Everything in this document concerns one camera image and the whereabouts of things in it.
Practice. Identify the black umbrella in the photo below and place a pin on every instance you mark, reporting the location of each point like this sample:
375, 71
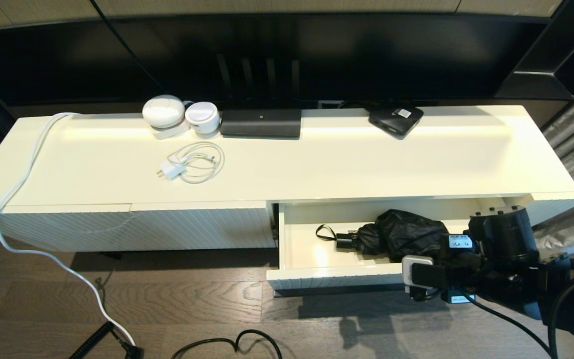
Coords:
396, 234

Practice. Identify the black shelf unit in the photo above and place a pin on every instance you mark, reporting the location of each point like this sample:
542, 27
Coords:
566, 60

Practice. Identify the white ribbed drawer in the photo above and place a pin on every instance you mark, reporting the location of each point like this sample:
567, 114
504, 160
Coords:
307, 249

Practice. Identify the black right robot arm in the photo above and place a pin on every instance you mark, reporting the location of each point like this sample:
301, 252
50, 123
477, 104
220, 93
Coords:
516, 249

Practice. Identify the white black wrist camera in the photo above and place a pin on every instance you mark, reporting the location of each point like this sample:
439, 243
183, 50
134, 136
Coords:
419, 275

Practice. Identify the black router with antennas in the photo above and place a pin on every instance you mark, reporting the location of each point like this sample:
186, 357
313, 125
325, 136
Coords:
260, 123

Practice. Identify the white ribbed cabinet door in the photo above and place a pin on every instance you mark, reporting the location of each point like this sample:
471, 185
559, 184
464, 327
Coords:
68, 224
202, 224

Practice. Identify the small white round device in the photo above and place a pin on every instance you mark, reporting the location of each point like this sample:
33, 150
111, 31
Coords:
202, 118

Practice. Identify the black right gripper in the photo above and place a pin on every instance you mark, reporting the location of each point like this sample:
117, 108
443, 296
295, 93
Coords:
459, 269

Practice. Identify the white flat device base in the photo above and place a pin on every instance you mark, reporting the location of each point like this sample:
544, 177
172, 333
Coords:
170, 132

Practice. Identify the large white round device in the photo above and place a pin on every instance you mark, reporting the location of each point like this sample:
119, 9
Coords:
163, 110

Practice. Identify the cream white TV cabinet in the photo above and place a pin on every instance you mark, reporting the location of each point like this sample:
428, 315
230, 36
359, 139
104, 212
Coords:
317, 169

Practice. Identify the black television screen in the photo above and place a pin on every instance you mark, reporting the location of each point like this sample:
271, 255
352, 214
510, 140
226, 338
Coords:
391, 55

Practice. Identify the black set-top box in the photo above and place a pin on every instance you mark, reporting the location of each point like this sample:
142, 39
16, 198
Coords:
394, 120

